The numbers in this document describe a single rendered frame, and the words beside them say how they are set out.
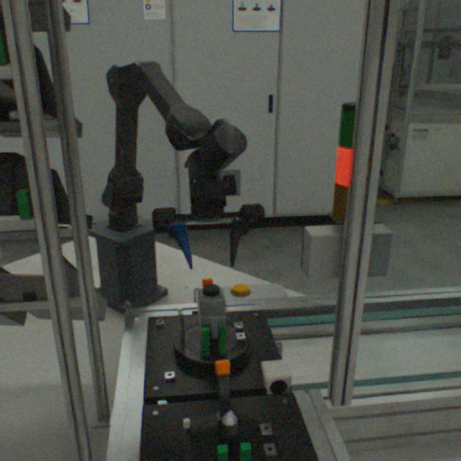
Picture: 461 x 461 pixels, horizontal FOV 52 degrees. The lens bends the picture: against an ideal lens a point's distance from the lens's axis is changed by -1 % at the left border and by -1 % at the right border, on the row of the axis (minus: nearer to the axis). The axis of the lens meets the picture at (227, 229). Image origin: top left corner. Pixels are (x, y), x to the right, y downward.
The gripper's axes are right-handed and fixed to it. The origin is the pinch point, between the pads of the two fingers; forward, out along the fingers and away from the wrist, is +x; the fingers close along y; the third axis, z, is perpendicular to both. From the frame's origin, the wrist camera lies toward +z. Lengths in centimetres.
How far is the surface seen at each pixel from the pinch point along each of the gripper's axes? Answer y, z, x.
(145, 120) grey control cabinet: -19, -241, -182
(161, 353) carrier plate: -9.1, -13.5, 15.2
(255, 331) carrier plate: 8.9, -16.7, 12.2
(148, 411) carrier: -11.2, -2.7, 24.7
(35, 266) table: -47, -69, -19
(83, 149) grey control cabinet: -68, -257, -167
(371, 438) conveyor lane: 24.9, -7.4, 32.2
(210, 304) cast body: -0.4, -4.8, 8.6
